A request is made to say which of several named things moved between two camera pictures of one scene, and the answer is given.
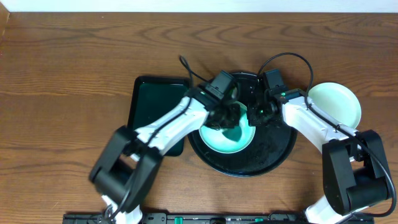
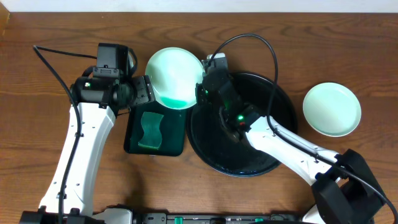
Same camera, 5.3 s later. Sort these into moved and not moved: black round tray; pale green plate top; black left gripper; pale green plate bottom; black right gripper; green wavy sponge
Moved: black right gripper; black left gripper; pale green plate top; green wavy sponge
Not moved: pale green plate bottom; black round tray
